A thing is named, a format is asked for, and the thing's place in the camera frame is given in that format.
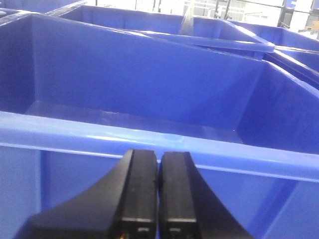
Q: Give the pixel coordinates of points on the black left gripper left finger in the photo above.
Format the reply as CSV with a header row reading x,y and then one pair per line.
x,y
121,205

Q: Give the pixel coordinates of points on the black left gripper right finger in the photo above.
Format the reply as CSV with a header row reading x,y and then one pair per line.
x,y
188,208

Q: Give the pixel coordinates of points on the blue plastic bin near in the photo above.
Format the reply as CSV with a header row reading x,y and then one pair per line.
x,y
75,97

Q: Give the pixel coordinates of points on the blue plastic bin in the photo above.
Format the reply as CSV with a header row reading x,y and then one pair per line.
x,y
75,97
207,33
293,52

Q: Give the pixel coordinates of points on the blue plastic bin behind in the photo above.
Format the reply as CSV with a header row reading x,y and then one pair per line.
x,y
207,33

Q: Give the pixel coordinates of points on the blue plastic bin far right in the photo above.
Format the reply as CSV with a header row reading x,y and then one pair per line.
x,y
293,52

